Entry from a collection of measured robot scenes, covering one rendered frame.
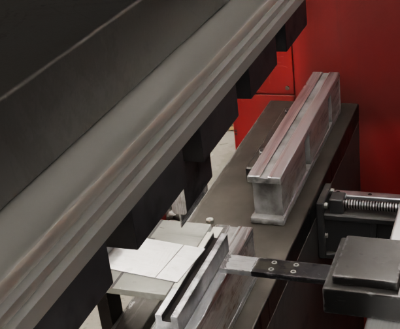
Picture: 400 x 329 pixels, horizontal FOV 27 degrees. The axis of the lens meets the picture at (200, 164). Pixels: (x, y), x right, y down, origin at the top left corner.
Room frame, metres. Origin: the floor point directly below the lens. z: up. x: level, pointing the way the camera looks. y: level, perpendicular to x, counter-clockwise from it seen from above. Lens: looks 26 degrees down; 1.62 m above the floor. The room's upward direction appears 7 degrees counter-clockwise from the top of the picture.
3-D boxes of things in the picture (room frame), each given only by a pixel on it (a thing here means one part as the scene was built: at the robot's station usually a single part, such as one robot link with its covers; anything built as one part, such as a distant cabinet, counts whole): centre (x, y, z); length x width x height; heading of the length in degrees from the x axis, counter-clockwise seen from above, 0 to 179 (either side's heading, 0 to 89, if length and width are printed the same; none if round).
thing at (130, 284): (1.02, 0.15, 1.00); 0.26 x 0.18 x 0.01; 67
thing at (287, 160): (1.46, -0.20, 0.92); 0.50 x 0.06 x 0.10; 157
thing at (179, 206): (0.96, 0.01, 1.13); 0.10 x 0.02 x 0.10; 157
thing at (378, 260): (0.89, -0.13, 1.01); 0.26 x 0.12 x 0.05; 67
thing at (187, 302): (0.93, 0.03, 0.99); 0.20 x 0.03 x 0.03; 157
